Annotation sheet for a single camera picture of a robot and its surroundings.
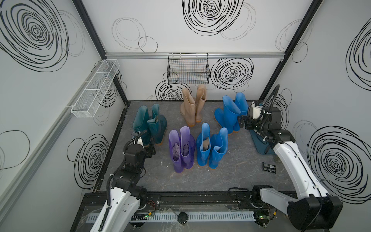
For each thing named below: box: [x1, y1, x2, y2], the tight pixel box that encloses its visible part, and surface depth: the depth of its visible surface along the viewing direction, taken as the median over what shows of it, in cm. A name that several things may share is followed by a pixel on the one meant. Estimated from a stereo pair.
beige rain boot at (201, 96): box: [195, 84, 207, 123], surface depth 95 cm
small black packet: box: [262, 161, 277, 174], surface depth 86 cm
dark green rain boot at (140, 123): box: [132, 104, 152, 147], surface depth 81 cm
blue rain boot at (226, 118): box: [214, 95, 241, 135], surface depth 88 cm
